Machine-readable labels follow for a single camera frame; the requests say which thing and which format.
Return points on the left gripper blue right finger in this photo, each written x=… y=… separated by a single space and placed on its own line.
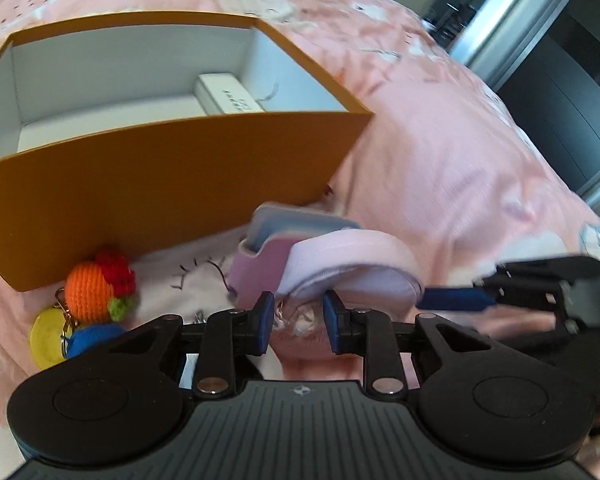
x=335 y=317

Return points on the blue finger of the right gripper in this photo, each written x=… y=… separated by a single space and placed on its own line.
x=455 y=299

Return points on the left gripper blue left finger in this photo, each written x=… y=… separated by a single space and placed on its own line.
x=261 y=323

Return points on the white glasses case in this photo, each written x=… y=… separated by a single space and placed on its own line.
x=224 y=94

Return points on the orange cardboard storage box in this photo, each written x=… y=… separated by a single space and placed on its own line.
x=102 y=140

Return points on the orange crochet plush keychain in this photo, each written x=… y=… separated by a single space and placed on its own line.
x=98 y=295

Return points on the yellow round keychain tag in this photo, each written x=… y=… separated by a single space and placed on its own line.
x=49 y=337

